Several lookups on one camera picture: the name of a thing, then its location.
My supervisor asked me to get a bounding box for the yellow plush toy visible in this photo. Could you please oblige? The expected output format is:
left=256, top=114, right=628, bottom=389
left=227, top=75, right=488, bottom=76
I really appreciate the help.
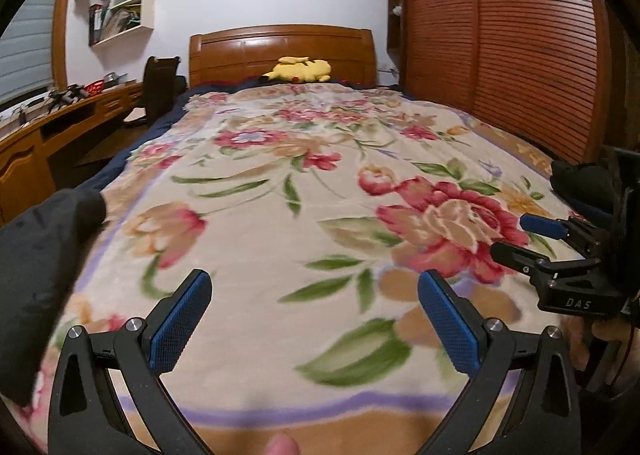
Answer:
left=260, top=56, right=332, bottom=83

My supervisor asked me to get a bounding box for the dark folded clothes pile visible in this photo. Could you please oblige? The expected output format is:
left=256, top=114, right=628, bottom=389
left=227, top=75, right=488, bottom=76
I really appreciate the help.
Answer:
left=550, top=146, right=639, bottom=231

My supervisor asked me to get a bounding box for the grey window blind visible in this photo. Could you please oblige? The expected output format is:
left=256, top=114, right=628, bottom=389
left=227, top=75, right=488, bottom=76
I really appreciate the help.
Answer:
left=0, top=0, right=55, bottom=105

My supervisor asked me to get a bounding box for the wooden desk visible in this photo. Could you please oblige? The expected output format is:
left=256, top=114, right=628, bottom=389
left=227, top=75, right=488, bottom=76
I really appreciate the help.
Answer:
left=1, top=82, right=142, bottom=224

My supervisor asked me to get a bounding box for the red basket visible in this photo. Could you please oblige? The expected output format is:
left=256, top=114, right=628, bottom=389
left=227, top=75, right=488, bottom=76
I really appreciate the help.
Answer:
left=84, top=79, right=105, bottom=96

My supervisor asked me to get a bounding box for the wooden corner shelf unit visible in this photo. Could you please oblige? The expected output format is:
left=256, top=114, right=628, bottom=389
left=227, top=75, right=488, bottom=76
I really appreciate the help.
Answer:
left=386, top=0, right=404, bottom=68

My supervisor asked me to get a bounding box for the floral blanket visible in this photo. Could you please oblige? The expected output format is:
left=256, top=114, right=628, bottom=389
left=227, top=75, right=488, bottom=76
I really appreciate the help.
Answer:
left=10, top=83, right=572, bottom=454

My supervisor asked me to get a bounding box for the black jacket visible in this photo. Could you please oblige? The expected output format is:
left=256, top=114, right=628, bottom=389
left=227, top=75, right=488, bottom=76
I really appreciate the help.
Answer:
left=1, top=188, right=106, bottom=407

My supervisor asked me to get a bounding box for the person's right hand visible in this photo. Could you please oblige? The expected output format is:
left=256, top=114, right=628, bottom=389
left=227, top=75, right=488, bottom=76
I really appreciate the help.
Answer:
left=561, top=316, right=639, bottom=392

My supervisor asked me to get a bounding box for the dark wooden chair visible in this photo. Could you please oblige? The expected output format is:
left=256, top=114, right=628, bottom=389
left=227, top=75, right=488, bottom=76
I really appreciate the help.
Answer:
left=124, top=56, right=186, bottom=128

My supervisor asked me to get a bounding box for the wooden headboard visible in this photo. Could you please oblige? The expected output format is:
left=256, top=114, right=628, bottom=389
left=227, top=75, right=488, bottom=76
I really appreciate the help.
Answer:
left=189, top=24, right=378, bottom=88

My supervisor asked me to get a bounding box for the wooden louvered wardrobe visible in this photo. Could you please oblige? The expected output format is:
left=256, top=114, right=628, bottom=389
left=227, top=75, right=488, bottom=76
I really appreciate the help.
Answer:
left=399, top=0, right=624, bottom=162

